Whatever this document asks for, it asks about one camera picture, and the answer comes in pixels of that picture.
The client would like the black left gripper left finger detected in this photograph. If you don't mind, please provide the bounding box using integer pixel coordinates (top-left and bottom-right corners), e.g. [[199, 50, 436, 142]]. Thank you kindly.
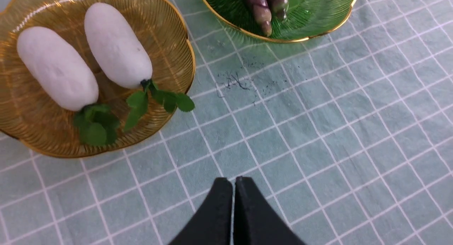
[[170, 177, 233, 245]]

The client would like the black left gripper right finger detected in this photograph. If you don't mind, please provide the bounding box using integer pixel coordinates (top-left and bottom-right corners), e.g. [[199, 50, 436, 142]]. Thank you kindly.
[[234, 177, 305, 245]]

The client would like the white radish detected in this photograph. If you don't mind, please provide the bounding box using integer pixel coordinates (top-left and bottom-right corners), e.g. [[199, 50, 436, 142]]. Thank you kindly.
[[17, 26, 120, 146], [84, 2, 195, 131]]

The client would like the purple eggplant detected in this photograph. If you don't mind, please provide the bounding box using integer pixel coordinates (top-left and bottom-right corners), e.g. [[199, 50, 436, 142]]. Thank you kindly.
[[243, 0, 272, 36], [267, 0, 289, 21]]

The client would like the green checkered tablecloth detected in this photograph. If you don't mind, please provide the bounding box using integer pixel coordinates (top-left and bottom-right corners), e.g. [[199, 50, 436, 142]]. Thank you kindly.
[[1, 0, 453, 245]]

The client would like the amber glass plate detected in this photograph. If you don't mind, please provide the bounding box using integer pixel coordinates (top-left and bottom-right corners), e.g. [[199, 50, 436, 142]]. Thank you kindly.
[[0, 0, 196, 158]]

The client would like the green glass plate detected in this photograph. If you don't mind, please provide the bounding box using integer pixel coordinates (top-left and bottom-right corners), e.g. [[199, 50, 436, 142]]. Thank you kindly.
[[202, 0, 357, 43]]

